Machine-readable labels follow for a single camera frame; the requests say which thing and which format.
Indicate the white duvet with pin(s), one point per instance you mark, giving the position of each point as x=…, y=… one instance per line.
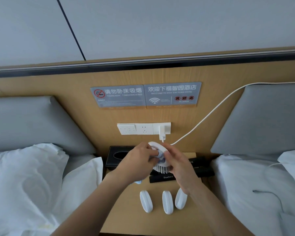
x=81, y=184

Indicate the black amenity box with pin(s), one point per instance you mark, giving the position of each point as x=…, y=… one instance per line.
x=198, y=160
x=205, y=172

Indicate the black tissue box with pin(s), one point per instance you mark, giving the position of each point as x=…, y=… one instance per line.
x=113, y=158

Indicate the grey welcome sign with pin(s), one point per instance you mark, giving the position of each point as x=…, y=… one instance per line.
x=172, y=94

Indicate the large white pillow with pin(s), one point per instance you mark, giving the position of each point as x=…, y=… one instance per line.
x=24, y=184

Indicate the grey no-smoking sign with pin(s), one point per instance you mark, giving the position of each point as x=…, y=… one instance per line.
x=118, y=97

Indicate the person's left forearm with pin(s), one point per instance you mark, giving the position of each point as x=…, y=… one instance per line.
x=98, y=203

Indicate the person's left fingers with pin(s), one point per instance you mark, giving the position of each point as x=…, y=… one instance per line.
x=148, y=151

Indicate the person's right hand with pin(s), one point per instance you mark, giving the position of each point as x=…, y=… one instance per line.
x=182, y=169

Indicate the person's left hand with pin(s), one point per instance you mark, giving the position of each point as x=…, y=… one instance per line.
x=131, y=164

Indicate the wooden nightstand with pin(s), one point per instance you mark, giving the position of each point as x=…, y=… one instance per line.
x=150, y=226

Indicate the white round bristle brush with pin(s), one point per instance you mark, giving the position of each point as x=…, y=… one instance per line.
x=155, y=145

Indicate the grey headboard cushion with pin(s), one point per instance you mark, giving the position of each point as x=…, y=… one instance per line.
x=260, y=120
x=27, y=122

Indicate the person's right forearm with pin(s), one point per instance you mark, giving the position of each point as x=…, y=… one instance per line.
x=211, y=213

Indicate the white wall outlet panel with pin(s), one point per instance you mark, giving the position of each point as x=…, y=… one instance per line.
x=137, y=129

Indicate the black shoehorn box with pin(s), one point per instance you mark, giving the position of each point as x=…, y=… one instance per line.
x=162, y=178

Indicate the person's right fingers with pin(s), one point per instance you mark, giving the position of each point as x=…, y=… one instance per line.
x=168, y=154

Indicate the wooden headboard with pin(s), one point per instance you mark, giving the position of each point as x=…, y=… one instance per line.
x=71, y=83

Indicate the white oval plastic piece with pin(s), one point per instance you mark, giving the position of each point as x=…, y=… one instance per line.
x=167, y=202
x=180, y=200
x=146, y=201

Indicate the white bed sheet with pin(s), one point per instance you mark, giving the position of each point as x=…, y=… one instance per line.
x=241, y=189

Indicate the white charger plug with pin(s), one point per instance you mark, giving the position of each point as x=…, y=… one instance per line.
x=162, y=131

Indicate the small white pillow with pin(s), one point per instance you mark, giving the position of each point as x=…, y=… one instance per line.
x=293, y=159

